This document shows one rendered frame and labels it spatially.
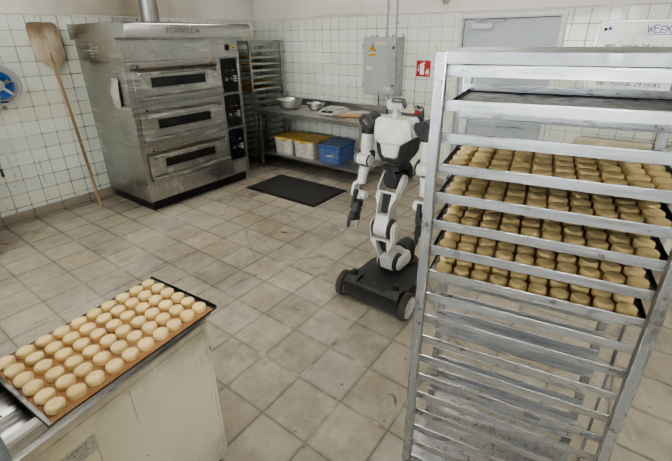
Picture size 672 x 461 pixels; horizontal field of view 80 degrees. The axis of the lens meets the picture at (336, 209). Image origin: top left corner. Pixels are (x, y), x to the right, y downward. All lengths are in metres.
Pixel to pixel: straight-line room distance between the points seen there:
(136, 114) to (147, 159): 0.50
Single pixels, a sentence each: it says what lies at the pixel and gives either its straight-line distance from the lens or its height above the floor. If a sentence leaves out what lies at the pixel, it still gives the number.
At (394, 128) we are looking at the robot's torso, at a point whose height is 1.32.
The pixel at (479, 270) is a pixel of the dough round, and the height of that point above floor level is 1.15.
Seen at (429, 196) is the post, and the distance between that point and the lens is 1.21.
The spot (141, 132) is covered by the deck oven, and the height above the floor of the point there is 0.93.
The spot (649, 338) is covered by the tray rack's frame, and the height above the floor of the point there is 1.12.
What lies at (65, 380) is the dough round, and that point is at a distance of 1.52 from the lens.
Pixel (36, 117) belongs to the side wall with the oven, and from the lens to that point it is 5.53.
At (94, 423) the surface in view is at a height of 0.77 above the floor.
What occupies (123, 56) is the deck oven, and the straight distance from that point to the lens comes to 4.76.
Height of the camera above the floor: 1.86
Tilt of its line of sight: 23 degrees down
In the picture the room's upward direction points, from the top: 1 degrees counter-clockwise
